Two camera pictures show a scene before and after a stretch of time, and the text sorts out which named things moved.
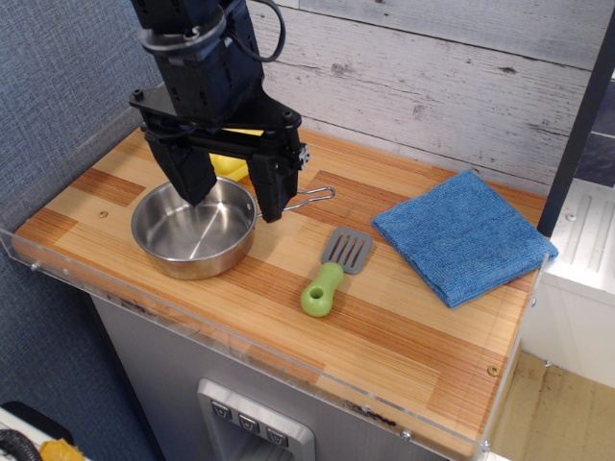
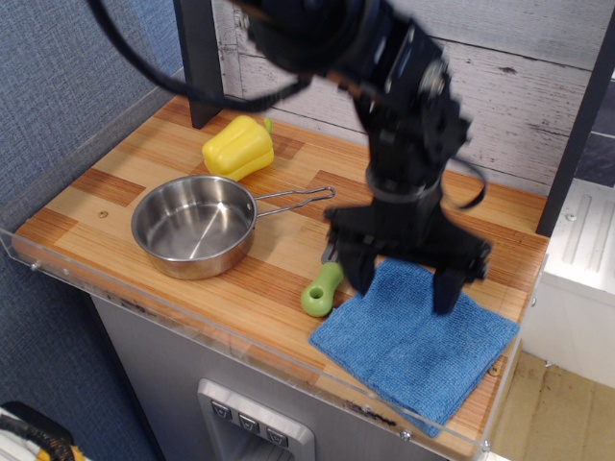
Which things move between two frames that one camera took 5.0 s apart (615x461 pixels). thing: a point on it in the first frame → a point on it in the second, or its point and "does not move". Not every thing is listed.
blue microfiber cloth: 465,237 → 392,345
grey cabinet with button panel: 205,401 does not move
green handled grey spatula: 343,251 does not move
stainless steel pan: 204,241 does not move
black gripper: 214,96 → 405,219
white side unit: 571,322 does not move
